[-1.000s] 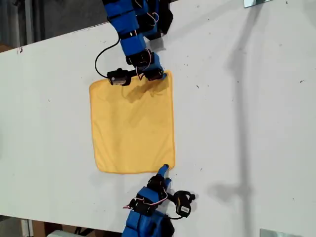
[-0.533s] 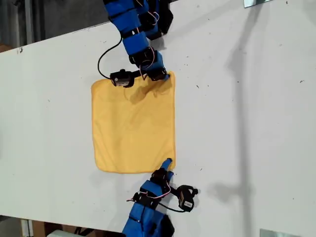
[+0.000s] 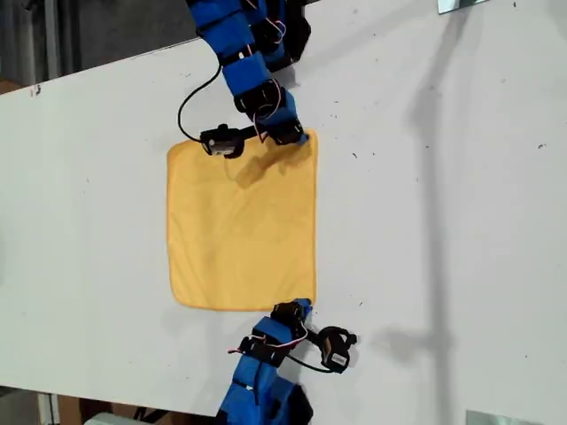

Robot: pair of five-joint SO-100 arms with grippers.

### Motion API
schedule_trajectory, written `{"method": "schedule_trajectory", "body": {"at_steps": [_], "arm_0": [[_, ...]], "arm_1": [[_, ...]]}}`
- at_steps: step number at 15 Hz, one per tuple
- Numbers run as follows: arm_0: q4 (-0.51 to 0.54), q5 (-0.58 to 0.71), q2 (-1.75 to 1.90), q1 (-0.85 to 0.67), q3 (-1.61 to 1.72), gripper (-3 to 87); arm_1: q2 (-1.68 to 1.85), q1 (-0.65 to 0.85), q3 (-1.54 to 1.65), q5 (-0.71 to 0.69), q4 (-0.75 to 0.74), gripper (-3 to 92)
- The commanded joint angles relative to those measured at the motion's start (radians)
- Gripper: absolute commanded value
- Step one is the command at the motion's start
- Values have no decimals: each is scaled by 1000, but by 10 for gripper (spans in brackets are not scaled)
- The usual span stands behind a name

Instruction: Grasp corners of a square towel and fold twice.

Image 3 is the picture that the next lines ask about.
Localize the yellow square towel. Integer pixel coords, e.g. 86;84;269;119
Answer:
166;127;319;313

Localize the brown cardboard box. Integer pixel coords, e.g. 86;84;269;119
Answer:
57;395;134;425

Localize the white table leg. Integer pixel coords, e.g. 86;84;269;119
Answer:
37;391;61;425

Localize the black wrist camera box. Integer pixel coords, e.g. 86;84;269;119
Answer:
317;326;359;375
198;124;245;159

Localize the black camera cable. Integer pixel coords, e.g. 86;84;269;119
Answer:
177;64;222;143
285;353;333;375

